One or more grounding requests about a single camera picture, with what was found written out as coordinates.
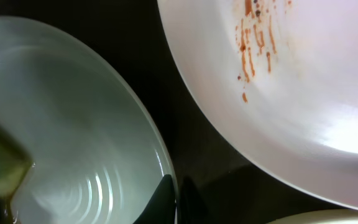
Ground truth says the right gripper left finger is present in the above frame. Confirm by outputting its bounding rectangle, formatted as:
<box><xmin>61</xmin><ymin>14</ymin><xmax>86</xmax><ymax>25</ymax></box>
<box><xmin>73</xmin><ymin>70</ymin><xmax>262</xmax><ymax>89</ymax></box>
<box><xmin>134</xmin><ymin>174</ymin><xmax>176</xmax><ymax>224</ymax></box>

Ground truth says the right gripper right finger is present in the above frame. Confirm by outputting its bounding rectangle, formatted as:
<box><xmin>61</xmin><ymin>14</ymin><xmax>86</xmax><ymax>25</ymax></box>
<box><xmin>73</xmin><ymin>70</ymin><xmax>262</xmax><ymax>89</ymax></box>
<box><xmin>179</xmin><ymin>177</ymin><xmax>213</xmax><ymax>224</ymax></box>

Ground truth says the pale green plate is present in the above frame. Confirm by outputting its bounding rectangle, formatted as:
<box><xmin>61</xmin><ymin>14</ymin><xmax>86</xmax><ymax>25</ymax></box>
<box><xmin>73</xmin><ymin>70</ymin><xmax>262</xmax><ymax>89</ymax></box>
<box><xmin>0</xmin><ymin>16</ymin><xmax>177</xmax><ymax>223</ymax></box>

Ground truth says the white plate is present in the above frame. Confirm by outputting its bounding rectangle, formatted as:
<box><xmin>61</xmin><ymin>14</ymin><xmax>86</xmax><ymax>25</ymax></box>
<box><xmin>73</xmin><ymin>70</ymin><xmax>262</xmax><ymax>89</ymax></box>
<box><xmin>269</xmin><ymin>209</ymin><xmax>358</xmax><ymax>224</ymax></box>
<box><xmin>158</xmin><ymin>0</ymin><xmax>358</xmax><ymax>210</ymax></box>

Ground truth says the white plate top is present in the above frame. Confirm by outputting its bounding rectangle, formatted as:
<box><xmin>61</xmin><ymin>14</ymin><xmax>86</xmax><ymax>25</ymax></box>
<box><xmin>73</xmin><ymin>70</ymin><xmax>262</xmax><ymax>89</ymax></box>
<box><xmin>158</xmin><ymin>0</ymin><xmax>358</xmax><ymax>210</ymax></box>

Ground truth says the brown serving tray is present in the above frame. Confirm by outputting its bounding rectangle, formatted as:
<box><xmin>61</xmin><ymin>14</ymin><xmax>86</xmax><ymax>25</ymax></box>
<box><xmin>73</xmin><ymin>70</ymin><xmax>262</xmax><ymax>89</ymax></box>
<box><xmin>0</xmin><ymin>0</ymin><xmax>336</xmax><ymax>223</ymax></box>

